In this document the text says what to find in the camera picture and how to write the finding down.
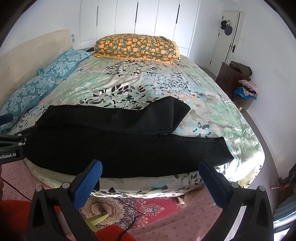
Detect red fuzzy garment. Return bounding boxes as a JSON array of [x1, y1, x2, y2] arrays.
[[0, 199, 137, 241]]

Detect white door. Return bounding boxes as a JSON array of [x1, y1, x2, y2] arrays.
[[209, 10, 241, 77]]

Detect black pants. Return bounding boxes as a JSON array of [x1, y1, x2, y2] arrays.
[[24, 96, 234, 178]]

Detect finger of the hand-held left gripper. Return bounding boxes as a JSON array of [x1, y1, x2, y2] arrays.
[[0, 130, 36, 149], [0, 113, 14, 127]]

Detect blue floral pillow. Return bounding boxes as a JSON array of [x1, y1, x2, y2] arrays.
[[0, 73, 57, 133], [38, 49, 93, 80]]

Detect dark brown dresser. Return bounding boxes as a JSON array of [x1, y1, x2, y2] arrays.
[[216, 61, 251, 100]]

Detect white wardrobe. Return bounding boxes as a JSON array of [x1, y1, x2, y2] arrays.
[[80, 0, 199, 58]]

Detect cardboard box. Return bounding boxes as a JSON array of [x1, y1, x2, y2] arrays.
[[232, 94, 253, 110]]

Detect bed with leaf print sheet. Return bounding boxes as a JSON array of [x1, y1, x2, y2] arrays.
[[0, 56, 265, 200]]

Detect black cable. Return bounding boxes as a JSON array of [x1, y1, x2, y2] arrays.
[[117, 197, 142, 241]]

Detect yellow-green plastic object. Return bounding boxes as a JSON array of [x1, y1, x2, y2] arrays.
[[87, 213, 109, 232]]

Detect dark clutter by wall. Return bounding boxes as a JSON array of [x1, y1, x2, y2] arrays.
[[270, 163, 296, 193]]

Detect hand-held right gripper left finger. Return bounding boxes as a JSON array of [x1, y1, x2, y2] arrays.
[[27, 159, 103, 241]]

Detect pink dotted floor mat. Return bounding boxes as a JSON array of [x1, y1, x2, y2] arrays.
[[0, 160, 232, 241]]

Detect blue white container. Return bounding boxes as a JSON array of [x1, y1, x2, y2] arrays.
[[273, 197, 296, 230]]

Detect pile of mixed clothes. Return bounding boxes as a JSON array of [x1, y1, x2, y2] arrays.
[[234, 79, 258, 100]]

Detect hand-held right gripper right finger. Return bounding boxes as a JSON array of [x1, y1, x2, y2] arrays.
[[198, 160, 274, 241]]

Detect beige headboard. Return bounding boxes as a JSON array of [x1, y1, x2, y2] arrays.
[[0, 29, 73, 107]]

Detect patterned red rug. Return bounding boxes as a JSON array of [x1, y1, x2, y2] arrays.
[[79, 195, 185, 232]]

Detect dark clothes heap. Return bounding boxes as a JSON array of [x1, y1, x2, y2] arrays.
[[229, 61, 252, 76]]

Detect black items hanging on door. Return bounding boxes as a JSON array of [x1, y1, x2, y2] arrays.
[[220, 20, 233, 36]]

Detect orange floral pillow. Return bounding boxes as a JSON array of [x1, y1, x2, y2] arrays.
[[93, 34, 181, 65]]

